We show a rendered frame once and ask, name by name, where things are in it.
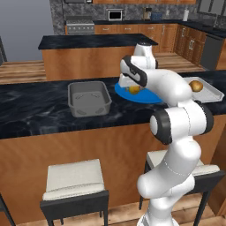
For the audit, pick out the wooden base cupboards run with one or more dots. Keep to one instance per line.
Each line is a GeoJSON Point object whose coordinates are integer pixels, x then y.
{"type": "Point", "coordinates": [147, 32]}

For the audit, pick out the blue large plate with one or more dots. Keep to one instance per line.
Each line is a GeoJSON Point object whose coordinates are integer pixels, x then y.
{"type": "Point", "coordinates": [144, 96]}

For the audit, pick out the white tupperware container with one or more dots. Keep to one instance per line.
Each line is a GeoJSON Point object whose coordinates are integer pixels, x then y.
{"type": "Point", "coordinates": [210, 92]}

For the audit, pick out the yellow cooked food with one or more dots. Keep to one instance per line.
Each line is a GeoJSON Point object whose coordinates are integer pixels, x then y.
{"type": "Point", "coordinates": [134, 89]}

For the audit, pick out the grey range hood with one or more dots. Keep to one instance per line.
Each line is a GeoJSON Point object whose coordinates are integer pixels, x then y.
{"type": "Point", "coordinates": [78, 1]}

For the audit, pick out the wooden island black worktop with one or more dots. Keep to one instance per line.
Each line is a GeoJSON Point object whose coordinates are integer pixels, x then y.
{"type": "Point", "coordinates": [88, 56]}

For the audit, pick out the grey dishwasher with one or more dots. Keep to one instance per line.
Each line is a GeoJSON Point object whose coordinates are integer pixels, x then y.
{"type": "Point", "coordinates": [211, 51]}

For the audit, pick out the coffee machine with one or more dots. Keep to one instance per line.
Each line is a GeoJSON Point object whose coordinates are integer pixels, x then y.
{"type": "Point", "coordinates": [147, 13]}

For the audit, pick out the window frame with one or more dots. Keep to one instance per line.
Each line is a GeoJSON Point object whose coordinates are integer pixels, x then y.
{"type": "Point", "coordinates": [212, 7]}

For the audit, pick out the white paper towel roll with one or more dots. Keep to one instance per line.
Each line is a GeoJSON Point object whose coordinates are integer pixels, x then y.
{"type": "Point", "coordinates": [186, 15]}

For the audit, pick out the wooden side cupboards run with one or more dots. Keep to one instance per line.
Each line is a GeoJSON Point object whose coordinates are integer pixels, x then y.
{"type": "Point", "coordinates": [191, 42]}

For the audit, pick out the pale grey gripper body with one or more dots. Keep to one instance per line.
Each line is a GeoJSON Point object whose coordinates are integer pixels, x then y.
{"type": "Point", "coordinates": [127, 80]}

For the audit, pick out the blue toaster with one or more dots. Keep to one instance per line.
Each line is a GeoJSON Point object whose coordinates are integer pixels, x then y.
{"type": "Point", "coordinates": [156, 16]}

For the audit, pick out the steel stove oven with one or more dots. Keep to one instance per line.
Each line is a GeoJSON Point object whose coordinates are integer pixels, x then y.
{"type": "Point", "coordinates": [79, 26]}

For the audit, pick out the steel microwave oven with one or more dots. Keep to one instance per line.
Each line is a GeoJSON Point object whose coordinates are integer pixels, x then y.
{"type": "Point", "coordinates": [115, 14]}

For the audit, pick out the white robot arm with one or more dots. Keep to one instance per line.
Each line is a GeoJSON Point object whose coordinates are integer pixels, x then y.
{"type": "Point", "coordinates": [176, 123]}

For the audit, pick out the wooden wall cupboards run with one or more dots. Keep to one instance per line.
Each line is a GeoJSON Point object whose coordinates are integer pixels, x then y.
{"type": "Point", "coordinates": [144, 1]}

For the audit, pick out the grey tupperware container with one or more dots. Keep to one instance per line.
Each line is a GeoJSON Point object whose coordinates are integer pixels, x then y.
{"type": "Point", "coordinates": [88, 98]}

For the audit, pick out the cream cushion black stool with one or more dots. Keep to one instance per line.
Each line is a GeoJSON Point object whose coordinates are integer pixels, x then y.
{"type": "Point", "coordinates": [75, 179]}
{"type": "Point", "coordinates": [210, 173]}

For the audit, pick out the wooden dining counter cabinet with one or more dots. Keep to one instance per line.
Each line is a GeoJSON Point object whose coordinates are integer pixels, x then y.
{"type": "Point", "coordinates": [88, 147]}

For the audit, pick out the brown potato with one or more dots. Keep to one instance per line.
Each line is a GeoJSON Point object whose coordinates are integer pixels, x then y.
{"type": "Point", "coordinates": [196, 86]}

